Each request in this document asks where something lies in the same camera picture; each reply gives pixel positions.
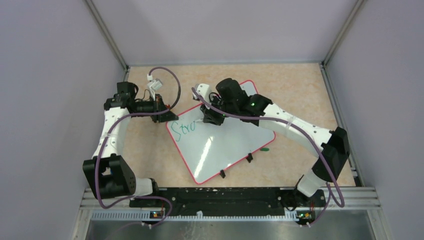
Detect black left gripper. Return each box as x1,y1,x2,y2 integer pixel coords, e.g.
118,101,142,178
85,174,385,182
133,93,179,123

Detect pink framed whiteboard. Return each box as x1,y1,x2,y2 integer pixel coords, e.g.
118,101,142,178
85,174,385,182
165,79,277,185

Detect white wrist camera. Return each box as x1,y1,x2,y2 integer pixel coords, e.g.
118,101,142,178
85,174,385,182
147,74,163,99
194,83,212,104

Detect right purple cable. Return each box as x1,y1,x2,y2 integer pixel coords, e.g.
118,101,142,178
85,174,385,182
191,86,346,228

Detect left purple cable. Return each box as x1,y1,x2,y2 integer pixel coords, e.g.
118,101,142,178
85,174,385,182
95,66,182,229

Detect purple cable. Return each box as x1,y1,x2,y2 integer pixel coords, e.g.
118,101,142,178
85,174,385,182
191,86,346,228
95,66,182,229

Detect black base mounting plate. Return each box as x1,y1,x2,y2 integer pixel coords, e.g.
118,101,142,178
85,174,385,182
129,187,326,217

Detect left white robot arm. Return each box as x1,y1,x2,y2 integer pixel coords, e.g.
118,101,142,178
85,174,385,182
82,78,179,207

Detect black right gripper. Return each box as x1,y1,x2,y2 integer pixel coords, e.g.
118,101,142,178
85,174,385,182
200,94,238,126

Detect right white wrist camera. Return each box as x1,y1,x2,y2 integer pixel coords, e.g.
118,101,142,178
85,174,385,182
194,83,212,104

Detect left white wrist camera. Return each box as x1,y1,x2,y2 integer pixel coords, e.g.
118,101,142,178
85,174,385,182
147,74,163,99

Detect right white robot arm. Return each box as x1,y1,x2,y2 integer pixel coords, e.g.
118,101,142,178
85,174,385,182
192,78,351,206

